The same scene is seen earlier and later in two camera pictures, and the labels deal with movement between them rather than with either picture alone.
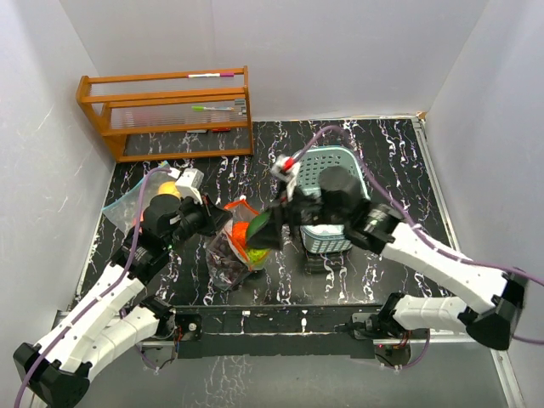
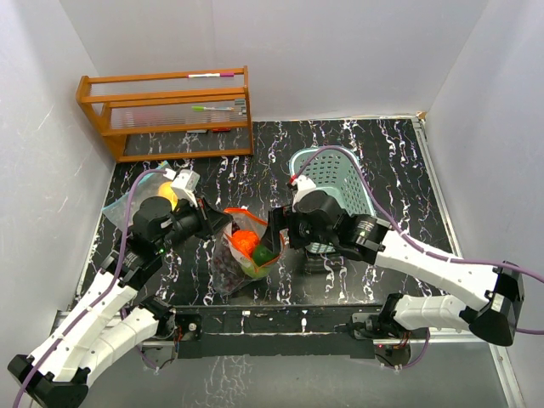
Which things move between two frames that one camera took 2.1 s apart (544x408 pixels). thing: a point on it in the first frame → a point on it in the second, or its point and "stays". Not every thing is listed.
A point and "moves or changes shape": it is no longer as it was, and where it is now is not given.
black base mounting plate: [315, 331] stays
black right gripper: [270, 235] → [277, 219]
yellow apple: [168, 187] stays
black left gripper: [213, 218] stays
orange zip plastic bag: [229, 255] moves or changes shape
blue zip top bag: [124, 208] stays
